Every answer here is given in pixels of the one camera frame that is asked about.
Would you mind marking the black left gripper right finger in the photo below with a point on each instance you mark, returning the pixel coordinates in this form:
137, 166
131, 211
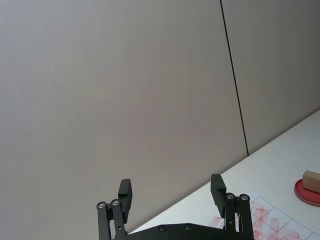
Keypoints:
218, 195

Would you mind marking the round red dish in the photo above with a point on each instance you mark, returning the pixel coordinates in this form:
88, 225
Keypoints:
303, 193

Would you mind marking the tan wooden block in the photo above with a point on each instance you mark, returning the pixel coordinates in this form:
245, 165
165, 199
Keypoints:
312, 181

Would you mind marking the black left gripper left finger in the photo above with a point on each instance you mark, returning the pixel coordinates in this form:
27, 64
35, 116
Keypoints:
124, 200

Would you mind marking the white gridded paper, red stamps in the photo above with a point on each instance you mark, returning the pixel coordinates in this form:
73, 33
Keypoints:
275, 222

